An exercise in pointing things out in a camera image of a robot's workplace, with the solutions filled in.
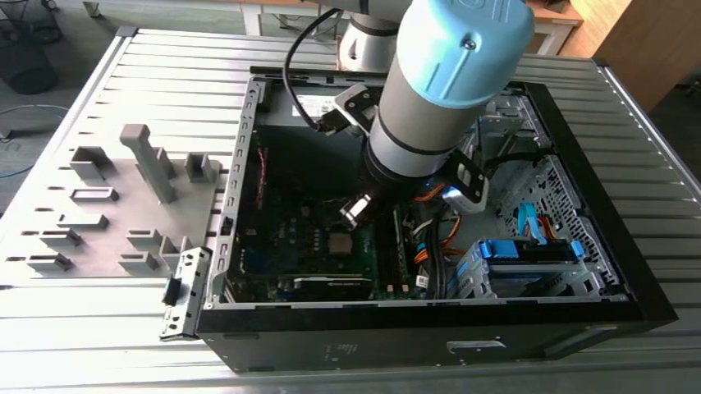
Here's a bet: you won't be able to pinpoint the blue disk carrier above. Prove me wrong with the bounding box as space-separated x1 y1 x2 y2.
478 239 584 263

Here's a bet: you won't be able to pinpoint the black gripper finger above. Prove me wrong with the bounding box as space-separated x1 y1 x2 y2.
337 195 375 229

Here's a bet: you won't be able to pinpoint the wooden cabinet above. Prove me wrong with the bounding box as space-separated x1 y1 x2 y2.
568 0 701 114

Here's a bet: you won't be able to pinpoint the black round bin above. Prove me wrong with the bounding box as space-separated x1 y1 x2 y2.
0 20 60 96

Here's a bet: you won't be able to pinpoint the black cable bundle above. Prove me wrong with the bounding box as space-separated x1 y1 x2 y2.
423 150 551 300

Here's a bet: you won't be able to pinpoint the blue disk wire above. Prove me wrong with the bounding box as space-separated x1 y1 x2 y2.
515 202 544 245

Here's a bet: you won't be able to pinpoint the blue floor cable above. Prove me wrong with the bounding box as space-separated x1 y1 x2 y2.
0 104 70 180

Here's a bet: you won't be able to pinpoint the green motherboard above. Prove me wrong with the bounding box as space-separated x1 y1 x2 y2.
232 180 433 303

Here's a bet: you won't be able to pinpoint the grey disk bay cage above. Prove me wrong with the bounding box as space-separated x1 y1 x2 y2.
443 239 623 301

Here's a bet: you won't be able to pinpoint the red disk wire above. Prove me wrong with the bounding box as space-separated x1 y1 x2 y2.
538 216 558 244

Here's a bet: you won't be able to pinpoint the black RAM slot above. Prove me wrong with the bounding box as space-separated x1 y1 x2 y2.
388 208 405 293
376 211 391 293

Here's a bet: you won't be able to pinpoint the white power supply label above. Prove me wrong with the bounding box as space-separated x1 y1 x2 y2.
291 93 344 121

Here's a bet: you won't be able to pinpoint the grey parts rack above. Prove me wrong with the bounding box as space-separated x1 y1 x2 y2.
2 122 230 280

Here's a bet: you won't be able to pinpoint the black open PC case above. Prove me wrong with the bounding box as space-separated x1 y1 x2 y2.
157 64 679 374

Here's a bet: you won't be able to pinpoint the grey white wire bundle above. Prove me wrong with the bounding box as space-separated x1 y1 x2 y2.
408 216 439 240

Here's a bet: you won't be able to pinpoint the black camera cable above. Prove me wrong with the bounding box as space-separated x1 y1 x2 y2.
281 7 344 137

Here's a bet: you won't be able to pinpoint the grey drive cage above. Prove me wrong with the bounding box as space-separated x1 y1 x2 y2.
464 85 552 165

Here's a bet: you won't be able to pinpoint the black graphics card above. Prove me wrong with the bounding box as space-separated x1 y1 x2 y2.
276 274 375 304

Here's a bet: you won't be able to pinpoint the grey power supply unit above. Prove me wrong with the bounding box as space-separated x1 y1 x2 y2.
253 86 384 181

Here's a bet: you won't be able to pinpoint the thin red wire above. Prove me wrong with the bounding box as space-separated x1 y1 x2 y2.
248 145 271 236

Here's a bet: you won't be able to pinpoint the wooden desk white legs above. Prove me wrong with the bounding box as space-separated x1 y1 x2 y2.
240 0 584 57

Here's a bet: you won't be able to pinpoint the black hard disk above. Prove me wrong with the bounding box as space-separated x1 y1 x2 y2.
518 241 571 263

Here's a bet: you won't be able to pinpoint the orange yellow wire bundle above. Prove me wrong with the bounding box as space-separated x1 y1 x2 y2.
412 183 465 264

